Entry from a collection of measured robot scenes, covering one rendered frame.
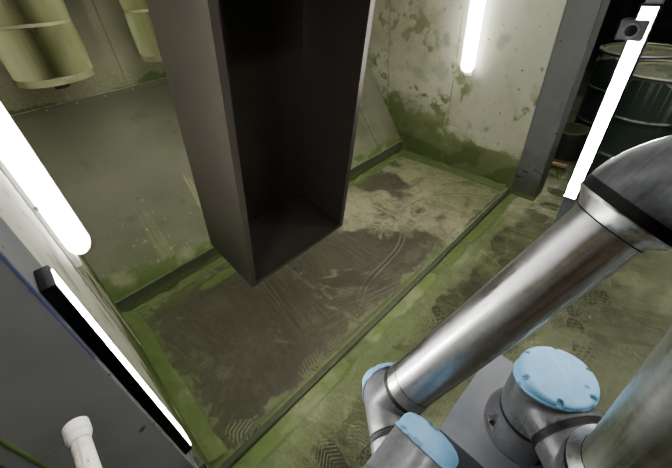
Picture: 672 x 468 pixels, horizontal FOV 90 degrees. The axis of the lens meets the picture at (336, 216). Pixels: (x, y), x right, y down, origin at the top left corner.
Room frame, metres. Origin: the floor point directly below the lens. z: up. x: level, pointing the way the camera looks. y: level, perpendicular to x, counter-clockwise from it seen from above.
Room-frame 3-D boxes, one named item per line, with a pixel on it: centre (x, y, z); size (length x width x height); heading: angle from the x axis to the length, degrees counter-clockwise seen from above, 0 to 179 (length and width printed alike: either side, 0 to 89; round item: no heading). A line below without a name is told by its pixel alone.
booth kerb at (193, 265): (2.20, 0.29, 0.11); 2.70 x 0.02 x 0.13; 132
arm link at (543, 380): (0.34, -0.44, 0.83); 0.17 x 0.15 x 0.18; 2
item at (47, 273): (0.37, 0.45, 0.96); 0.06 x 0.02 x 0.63; 42
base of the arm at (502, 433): (0.35, -0.44, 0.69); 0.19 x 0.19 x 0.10
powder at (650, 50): (2.96, -2.66, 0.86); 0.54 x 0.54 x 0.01
